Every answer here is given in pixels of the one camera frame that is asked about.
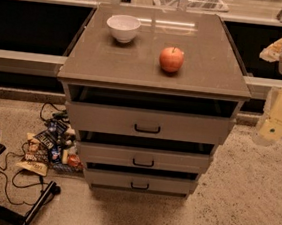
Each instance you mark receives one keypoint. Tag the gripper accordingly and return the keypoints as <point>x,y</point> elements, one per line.
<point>269,129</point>

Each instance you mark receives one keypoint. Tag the white wire tray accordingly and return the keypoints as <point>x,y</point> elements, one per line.
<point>206,5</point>

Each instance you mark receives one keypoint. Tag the grey middle drawer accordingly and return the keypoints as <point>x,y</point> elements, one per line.
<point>141,158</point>

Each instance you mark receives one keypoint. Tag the grey bottom drawer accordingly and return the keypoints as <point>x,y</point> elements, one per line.
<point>139,182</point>

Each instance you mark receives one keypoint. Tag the grey drawer cabinet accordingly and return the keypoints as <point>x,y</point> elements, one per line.
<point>101,70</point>

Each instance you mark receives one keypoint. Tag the grey drawer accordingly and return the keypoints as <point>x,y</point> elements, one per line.
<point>147,123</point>
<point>141,158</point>
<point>139,182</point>

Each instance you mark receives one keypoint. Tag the grey top drawer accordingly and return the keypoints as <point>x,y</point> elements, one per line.
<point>147,123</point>

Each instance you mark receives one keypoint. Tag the white ceramic bowl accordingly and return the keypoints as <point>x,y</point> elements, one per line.
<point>123,28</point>

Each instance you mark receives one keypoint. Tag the pile of snack packages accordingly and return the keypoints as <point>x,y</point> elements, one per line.
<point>53,148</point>

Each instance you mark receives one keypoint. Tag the red apple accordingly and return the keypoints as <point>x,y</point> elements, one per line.
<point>171,59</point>

